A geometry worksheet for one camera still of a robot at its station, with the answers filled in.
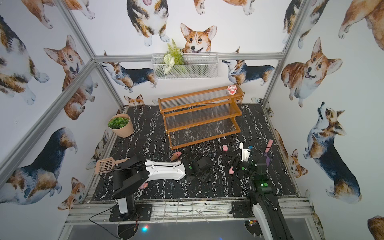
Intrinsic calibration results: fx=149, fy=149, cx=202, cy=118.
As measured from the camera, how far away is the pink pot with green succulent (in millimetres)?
944

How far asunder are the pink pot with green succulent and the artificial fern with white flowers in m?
0.43

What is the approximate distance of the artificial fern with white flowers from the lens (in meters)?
0.81
